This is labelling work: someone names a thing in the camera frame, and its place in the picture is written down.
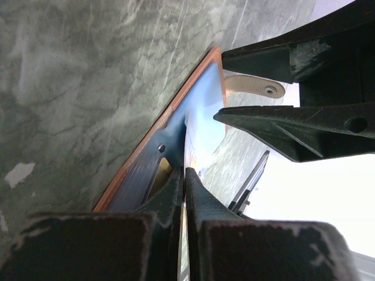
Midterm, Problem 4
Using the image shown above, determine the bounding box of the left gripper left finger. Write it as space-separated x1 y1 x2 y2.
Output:
1 168 183 280

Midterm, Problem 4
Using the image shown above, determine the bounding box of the brown leather card holder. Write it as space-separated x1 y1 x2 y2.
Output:
92 46 287 213

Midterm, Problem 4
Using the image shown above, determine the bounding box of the magnetic stripe card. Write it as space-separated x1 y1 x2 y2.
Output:
177 96 229 281

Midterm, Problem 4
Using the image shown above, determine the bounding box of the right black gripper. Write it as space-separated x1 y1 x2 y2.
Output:
214 1 374 163

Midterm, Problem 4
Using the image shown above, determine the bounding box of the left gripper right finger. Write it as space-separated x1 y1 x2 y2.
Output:
185 168 359 280

